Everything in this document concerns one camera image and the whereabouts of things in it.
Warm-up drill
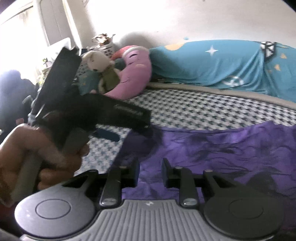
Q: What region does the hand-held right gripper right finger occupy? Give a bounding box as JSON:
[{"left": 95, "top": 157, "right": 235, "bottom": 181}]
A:
[{"left": 161, "top": 158, "right": 238, "bottom": 207}]

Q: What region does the person's left hand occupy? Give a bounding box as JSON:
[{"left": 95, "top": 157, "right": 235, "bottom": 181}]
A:
[{"left": 0, "top": 124, "right": 90, "bottom": 205}]

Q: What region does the houndstooth bed mat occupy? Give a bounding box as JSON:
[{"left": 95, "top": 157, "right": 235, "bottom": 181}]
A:
[{"left": 74, "top": 83, "right": 296, "bottom": 176}]

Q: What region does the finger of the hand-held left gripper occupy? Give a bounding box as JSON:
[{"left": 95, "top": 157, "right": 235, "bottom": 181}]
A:
[{"left": 91, "top": 129, "right": 119, "bottom": 143}]

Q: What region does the white plastic basket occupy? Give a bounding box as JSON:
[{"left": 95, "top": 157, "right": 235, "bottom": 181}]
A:
[{"left": 89, "top": 34, "right": 116, "bottom": 56}]

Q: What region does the dark cloth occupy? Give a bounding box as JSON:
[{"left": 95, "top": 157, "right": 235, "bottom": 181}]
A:
[{"left": 0, "top": 70, "right": 40, "bottom": 139}]

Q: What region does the white rabbit plush toy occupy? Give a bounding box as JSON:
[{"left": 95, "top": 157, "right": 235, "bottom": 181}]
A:
[{"left": 82, "top": 51, "right": 121, "bottom": 94}]

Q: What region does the purple floral shirt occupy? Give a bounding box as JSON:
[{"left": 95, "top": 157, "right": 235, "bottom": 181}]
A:
[{"left": 113, "top": 120, "right": 296, "bottom": 232}]

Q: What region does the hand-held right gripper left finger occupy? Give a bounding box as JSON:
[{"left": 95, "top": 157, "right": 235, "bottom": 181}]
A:
[{"left": 62, "top": 159, "right": 140, "bottom": 207}]

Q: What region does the purple moon plush pillow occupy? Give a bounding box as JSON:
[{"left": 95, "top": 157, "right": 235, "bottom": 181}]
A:
[{"left": 104, "top": 45, "right": 152, "bottom": 100}]

